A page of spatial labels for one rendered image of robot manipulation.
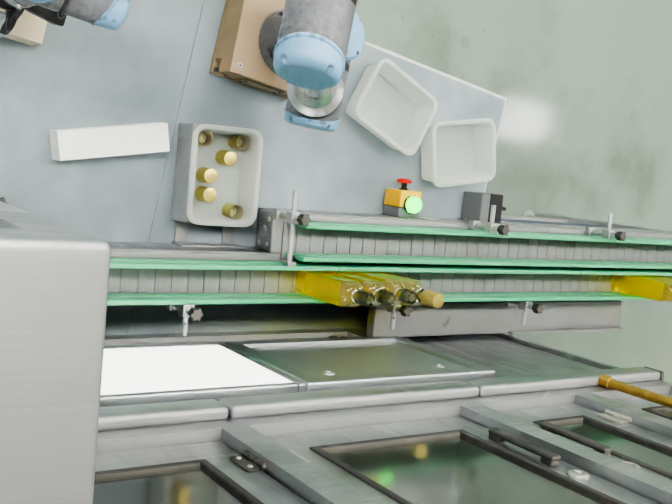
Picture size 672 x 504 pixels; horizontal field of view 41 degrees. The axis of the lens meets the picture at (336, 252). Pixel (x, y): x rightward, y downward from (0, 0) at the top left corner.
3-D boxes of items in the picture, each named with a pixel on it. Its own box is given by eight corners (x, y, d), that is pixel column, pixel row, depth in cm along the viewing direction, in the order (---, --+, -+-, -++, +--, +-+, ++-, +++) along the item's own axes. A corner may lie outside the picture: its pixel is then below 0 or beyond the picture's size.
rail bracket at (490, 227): (464, 229, 238) (499, 235, 227) (467, 201, 237) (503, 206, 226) (475, 229, 240) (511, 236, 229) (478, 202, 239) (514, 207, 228)
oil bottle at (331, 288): (293, 291, 211) (344, 309, 193) (296, 268, 210) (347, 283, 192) (314, 291, 214) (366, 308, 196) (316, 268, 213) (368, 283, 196)
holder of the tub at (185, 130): (169, 243, 205) (183, 247, 199) (178, 122, 203) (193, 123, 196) (235, 245, 215) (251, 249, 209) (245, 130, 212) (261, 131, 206)
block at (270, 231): (253, 248, 210) (268, 253, 205) (257, 208, 209) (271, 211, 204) (266, 249, 212) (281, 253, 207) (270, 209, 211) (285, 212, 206)
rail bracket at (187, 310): (160, 328, 193) (186, 341, 182) (162, 296, 193) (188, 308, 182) (177, 327, 196) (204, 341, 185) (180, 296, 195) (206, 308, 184)
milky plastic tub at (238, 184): (171, 220, 204) (186, 224, 197) (178, 121, 202) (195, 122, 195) (238, 223, 214) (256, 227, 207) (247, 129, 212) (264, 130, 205)
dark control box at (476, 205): (459, 218, 253) (479, 221, 246) (462, 190, 252) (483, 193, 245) (480, 219, 258) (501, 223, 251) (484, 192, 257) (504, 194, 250)
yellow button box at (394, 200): (381, 214, 238) (398, 217, 232) (384, 185, 237) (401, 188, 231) (402, 215, 242) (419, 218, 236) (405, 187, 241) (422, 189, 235)
